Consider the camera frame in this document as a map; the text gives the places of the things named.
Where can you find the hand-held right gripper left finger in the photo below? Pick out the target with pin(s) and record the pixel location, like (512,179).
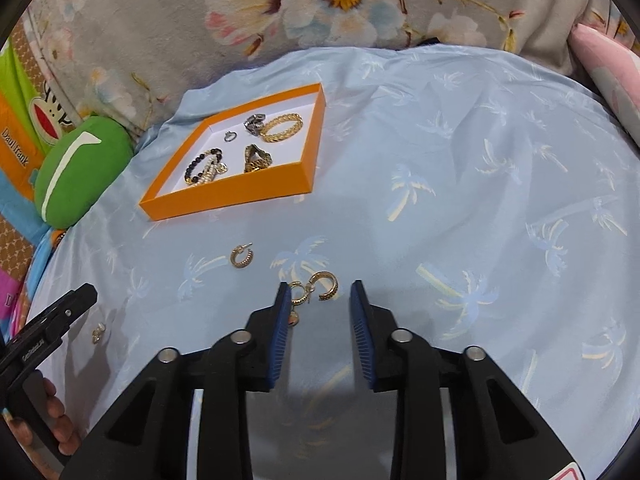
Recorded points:
(280,340)

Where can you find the gold leaf bangle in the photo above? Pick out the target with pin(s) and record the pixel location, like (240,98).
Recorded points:
(272,137)

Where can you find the grey floral blanket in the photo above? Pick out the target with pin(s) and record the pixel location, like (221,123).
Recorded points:
(150,35)

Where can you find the green cushion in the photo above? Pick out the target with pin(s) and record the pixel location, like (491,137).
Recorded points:
(85,175)

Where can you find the silver wristwatch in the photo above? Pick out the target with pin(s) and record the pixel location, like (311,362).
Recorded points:
(251,124)

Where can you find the gold wristwatch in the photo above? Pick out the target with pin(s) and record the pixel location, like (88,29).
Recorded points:
(255,162)

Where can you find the small gold hoop earring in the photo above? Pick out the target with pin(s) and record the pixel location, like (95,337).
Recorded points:
(239,262)

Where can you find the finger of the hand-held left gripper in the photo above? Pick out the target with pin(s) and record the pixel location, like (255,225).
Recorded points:
(75,302)

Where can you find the colourful cartoon printed blanket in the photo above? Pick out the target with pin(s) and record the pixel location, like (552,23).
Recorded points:
(20,160)

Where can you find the gold hoop earring dark trim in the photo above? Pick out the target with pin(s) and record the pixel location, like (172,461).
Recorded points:
(332,287)

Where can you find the person's left hand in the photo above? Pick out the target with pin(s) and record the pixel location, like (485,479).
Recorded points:
(57,410)

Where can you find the small pearl earring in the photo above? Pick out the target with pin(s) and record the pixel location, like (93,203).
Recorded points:
(98,332)

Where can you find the pink pillow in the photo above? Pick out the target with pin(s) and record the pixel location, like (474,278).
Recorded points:
(615,75)

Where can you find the orange cardboard box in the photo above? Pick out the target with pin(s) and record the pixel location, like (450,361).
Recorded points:
(225,200)

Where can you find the gold pearl drop earring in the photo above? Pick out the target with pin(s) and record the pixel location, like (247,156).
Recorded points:
(294,319)

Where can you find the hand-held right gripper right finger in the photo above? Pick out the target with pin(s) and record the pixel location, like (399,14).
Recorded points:
(362,340)

